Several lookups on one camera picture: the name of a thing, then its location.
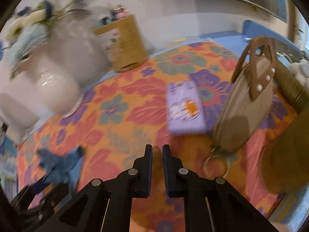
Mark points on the purple tissue packet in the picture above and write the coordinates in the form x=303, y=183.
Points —
x=184, y=112

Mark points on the tissue pack with blue logo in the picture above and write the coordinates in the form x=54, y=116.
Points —
x=292, y=210

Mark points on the brown pen holder box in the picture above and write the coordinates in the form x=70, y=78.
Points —
x=121, y=41

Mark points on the white ceramic vase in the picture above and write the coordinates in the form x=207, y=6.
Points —
x=62, y=61

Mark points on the tan small handbag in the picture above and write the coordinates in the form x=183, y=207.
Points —
x=249, y=100

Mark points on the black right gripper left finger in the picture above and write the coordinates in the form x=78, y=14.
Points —
x=105, y=205

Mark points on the stack of books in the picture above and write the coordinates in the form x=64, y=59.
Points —
x=9, y=177

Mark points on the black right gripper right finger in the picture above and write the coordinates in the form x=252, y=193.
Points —
x=210, y=205

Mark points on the blue cloth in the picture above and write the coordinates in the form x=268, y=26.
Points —
x=62, y=169

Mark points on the floral orange tablecloth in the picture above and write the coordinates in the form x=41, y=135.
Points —
x=123, y=114

